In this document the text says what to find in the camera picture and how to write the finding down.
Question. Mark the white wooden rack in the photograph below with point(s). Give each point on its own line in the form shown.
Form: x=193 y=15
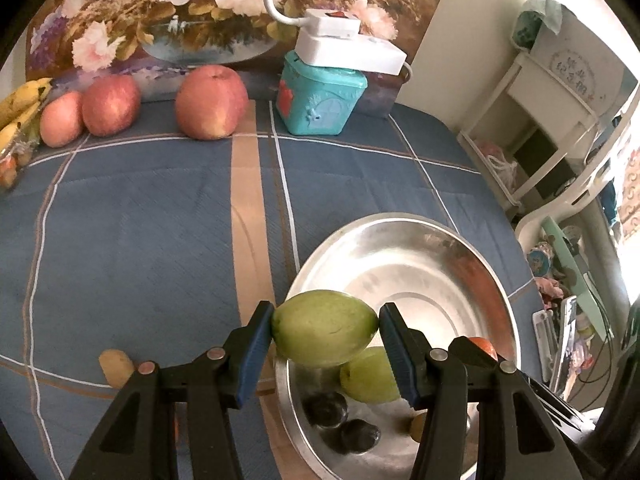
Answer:
x=530 y=110

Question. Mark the white sign with writing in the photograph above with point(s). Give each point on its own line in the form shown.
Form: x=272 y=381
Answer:
x=575 y=60

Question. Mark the clear bag of small fruits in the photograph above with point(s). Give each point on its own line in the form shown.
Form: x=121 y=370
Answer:
x=15 y=160

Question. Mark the bunch of yellow bananas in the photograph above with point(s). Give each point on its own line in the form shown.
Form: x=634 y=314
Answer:
x=22 y=105

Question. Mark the blue plaid tablecloth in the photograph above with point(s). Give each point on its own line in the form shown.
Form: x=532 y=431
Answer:
x=150 y=235

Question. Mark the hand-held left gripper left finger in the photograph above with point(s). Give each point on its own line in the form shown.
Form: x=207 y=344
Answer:
x=252 y=355

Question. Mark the small red fruit with stem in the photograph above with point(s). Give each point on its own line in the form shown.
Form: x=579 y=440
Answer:
x=485 y=346

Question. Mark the small potato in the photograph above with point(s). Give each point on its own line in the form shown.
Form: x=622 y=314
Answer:
x=115 y=367

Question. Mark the stainless steel plate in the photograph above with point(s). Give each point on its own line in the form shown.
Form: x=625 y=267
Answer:
x=400 y=260

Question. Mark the teal plastic box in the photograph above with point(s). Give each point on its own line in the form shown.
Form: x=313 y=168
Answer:
x=320 y=100

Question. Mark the small pink apple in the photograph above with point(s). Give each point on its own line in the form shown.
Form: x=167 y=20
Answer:
x=61 y=120

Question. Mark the large red apple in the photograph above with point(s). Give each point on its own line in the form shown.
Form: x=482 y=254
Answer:
x=212 y=102

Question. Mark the green mango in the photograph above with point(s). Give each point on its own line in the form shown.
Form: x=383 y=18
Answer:
x=325 y=327

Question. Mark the medium red apple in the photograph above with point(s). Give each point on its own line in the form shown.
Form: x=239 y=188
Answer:
x=111 y=105

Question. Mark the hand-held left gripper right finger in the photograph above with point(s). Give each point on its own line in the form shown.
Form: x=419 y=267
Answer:
x=400 y=355

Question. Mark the pink white plastic bag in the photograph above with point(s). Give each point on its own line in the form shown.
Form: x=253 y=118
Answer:
x=497 y=165

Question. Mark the round green fruit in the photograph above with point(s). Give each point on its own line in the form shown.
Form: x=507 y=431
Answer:
x=367 y=377

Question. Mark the white flat box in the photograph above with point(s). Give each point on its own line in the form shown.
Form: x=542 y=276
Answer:
x=350 y=55

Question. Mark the small brown longan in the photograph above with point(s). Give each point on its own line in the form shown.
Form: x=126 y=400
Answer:
x=419 y=425

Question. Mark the floral painting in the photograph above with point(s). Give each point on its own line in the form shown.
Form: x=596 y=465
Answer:
x=175 y=15

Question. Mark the round colourful tin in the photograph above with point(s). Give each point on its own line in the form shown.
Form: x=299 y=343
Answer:
x=540 y=260

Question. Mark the dark plum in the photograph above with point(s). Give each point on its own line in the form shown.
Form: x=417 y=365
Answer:
x=326 y=410
x=360 y=437

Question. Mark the teal cloth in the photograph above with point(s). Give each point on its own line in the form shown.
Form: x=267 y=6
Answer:
x=540 y=17

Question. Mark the pale green board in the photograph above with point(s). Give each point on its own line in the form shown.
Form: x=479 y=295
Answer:
x=575 y=270

